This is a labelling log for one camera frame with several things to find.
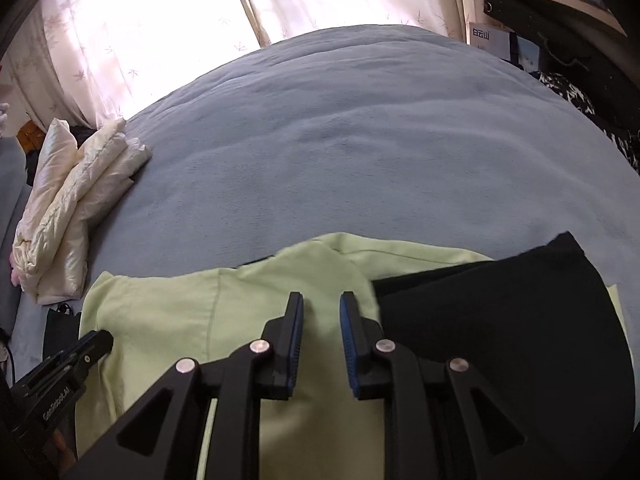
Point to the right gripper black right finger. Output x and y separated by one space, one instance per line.
443 420

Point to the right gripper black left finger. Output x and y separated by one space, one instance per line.
203 416

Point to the green and black hooded jacket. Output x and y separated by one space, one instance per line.
344 357

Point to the black clothing heap by window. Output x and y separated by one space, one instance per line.
79 133

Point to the person's left hand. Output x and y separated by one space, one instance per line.
62 454

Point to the pink white cat plush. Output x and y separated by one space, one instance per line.
14 277

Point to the folded cream puffer jacket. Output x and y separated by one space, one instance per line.
74 189

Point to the blue fleece bed blanket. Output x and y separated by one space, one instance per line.
387 132

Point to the black white patterned garment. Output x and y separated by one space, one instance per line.
617 129

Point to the white cardboard box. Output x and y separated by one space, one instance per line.
493 40

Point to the white floral curtains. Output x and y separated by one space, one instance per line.
86 61

